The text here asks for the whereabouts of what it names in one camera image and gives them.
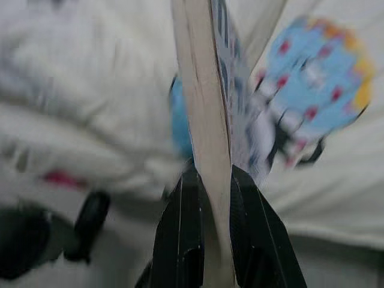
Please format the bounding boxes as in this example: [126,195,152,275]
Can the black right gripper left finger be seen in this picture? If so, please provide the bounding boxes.
[134,166,211,288]

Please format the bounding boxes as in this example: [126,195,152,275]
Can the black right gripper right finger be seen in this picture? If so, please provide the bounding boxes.
[229,164,309,288]

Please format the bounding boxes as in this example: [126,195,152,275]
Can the white book blue letters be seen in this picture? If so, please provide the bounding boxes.
[170,0,271,288]

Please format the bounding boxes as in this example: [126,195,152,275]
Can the white cartoon print blanket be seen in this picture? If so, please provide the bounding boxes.
[0,0,384,288]

